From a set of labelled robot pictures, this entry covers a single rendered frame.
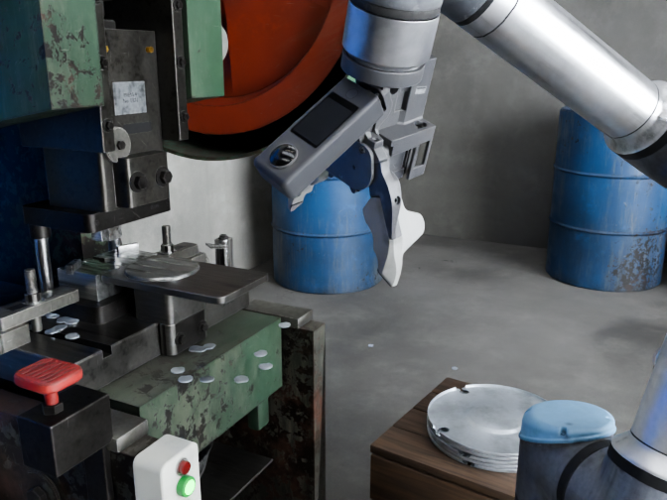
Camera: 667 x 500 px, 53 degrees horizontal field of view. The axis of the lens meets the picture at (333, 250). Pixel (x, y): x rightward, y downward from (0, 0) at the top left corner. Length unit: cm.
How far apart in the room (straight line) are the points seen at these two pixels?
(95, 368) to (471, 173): 352
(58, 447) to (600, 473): 65
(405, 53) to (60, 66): 57
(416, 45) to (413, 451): 103
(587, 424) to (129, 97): 83
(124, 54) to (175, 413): 57
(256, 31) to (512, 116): 296
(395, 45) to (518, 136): 372
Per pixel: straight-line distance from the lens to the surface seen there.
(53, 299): 117
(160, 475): 93
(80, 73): 103
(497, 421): 150
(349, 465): 203
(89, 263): 126
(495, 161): 430
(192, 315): 118
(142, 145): 118
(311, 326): 133
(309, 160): 56
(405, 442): 148
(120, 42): 115
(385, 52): 55
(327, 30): 132
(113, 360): 110
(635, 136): 85
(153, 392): 107
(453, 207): 442
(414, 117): 64
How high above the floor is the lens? 113
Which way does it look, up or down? 16 degrees down
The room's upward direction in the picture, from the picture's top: straight up
